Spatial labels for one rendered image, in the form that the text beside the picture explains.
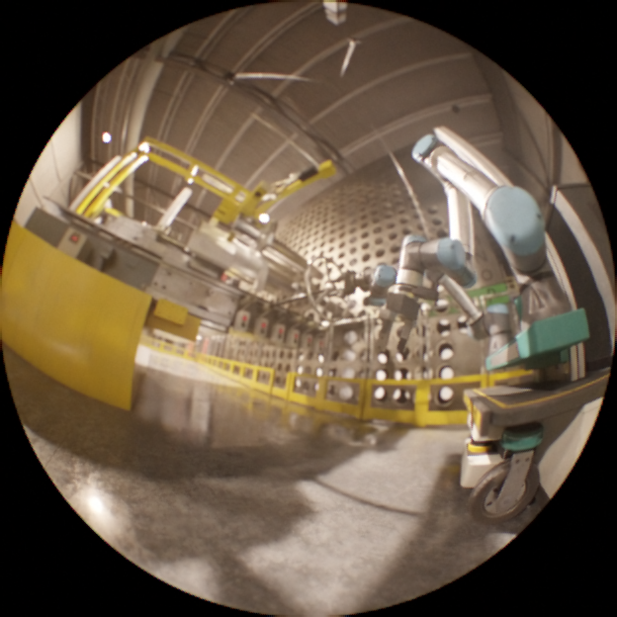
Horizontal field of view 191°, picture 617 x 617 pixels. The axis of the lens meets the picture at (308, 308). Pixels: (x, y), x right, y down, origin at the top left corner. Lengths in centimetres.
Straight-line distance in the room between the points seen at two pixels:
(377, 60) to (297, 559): 967
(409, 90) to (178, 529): 992
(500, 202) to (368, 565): 69
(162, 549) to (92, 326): 90
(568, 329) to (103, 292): 148
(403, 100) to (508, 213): 907
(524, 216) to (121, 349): 132
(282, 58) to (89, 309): 927
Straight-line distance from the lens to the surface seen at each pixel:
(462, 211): 68
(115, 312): 104
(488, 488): 53
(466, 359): 244
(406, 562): 49
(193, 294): 143
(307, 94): 911
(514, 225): 39
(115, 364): 104
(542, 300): 47
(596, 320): 77
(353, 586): 44
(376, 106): 918
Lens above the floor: 38
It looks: 20 degrees up
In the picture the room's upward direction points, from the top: 8 degrees clockwise
